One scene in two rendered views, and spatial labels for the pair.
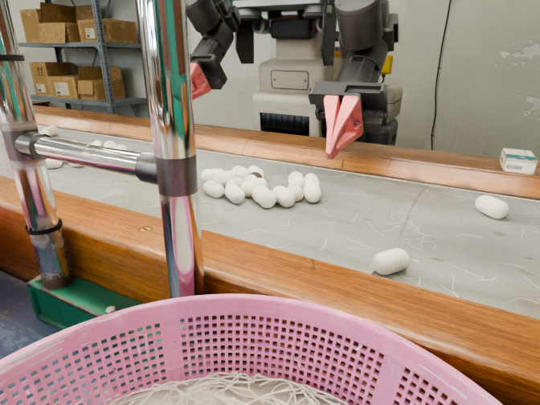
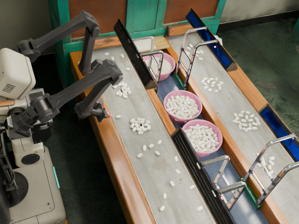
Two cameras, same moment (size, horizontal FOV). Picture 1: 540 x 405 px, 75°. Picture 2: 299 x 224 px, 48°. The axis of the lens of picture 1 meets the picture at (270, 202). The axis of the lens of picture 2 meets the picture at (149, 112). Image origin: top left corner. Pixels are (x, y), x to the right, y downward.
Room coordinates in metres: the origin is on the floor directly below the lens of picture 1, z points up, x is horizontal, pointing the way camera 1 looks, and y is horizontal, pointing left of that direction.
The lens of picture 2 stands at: (1.66, 1.10, 2.45)
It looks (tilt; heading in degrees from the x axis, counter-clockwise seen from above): 49 degrees down; 214
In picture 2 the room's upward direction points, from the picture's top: 9 degrees clockwise
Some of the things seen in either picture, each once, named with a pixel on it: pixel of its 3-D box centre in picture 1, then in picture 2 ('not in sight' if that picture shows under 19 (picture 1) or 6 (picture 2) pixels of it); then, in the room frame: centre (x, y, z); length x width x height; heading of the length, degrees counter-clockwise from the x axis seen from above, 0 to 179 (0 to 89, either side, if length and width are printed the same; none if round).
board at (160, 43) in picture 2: not in sight; (147, 44); (-0.05, -0.17, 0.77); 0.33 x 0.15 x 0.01; 153
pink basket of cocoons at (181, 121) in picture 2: not in sight; (181, 108); (0.24, 0.41, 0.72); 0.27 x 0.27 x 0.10
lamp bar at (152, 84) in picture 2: not in sight; (134, 51); (0.37, 0.04, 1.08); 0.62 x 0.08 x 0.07; 63
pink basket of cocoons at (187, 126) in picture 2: not in sight; (200, 139); (0.37, 0.66, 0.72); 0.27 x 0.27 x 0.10
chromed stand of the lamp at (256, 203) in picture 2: not in sight; (273, 172); (0.38, 1.13, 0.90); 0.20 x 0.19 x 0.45; 63
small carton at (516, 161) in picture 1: (517, 161); not in sight; (0.48, -0.34, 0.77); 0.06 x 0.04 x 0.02; 153
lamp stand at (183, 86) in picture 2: not in sight; (195, 59); (-0.05, 0.27, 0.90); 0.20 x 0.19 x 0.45; 63
